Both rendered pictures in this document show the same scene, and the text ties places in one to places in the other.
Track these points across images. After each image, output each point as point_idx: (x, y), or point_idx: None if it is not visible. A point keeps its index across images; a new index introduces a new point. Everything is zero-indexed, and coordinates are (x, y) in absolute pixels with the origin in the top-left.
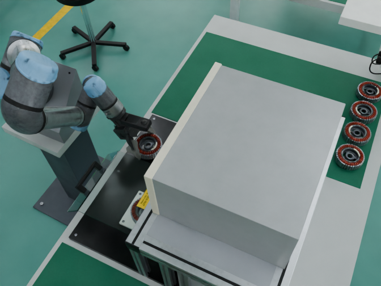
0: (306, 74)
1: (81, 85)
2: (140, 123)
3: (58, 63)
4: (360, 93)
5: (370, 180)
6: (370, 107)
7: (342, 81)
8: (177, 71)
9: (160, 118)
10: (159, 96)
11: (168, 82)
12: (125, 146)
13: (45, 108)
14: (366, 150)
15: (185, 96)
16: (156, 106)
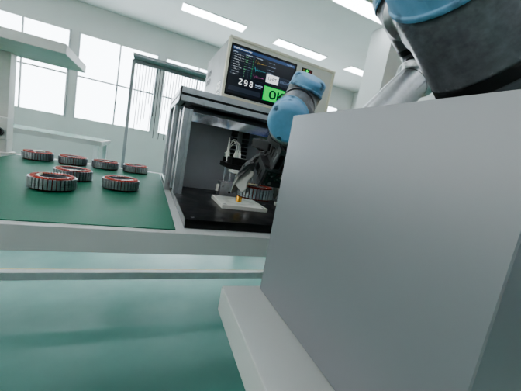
0: (1, 166)
1: (281, 182)
2: (266, 140)
3: (334, 112)
4: (46, 153)
5: (147, 171)
6: (67, 155)
7: (15, 160)
8: (12, 222)
9: (185, 214)
10: (123, 229)
11: (68, 226)
12: (263, 237)
13: (396, 76)
14: (119, 168)
15: (106, 212)
16: (156, 227)
